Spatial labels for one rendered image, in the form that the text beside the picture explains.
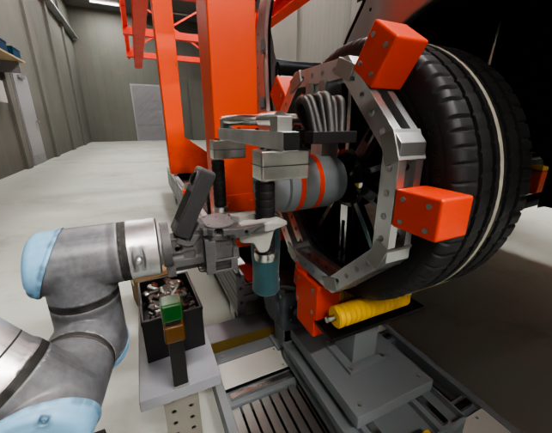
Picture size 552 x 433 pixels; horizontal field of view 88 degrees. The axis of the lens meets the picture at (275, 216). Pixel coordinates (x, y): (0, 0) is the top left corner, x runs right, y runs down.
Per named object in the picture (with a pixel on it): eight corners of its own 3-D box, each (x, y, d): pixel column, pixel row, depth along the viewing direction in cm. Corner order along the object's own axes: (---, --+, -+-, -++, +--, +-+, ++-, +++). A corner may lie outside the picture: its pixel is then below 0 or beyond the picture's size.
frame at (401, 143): (399, 326, 62) (445, 36, 45) (376, 334, 59) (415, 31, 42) (286, 238, 109) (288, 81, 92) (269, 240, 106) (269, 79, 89)
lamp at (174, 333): (186, 340, 59) (184, 324, 57) (166, 346, 57) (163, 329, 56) (183, 328, 62) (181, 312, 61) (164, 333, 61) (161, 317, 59)
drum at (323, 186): (348, 210, 73) (352, 155, 69) (271, 222, 65) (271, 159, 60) (318, 198, 85) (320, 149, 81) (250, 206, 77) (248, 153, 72)
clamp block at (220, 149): (246, 157, 80) (245, 138, 79) (214, 159, 77) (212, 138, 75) (240, 155, 85) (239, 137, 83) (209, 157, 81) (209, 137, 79)
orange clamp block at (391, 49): (400, 91, 55) (430, 40, 49) (368, 89, 52) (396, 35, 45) (381, 72, 59) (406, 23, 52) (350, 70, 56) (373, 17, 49)
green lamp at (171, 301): (184, 320, 57) (182, 302, 56) (162, 325, 56) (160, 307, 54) (181, 308, 61) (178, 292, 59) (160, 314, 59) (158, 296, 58)
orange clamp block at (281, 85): (307, 97, 85) (297, 76, 89) (283, 96, 82) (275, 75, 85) (299, 115, 91) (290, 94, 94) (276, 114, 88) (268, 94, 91)
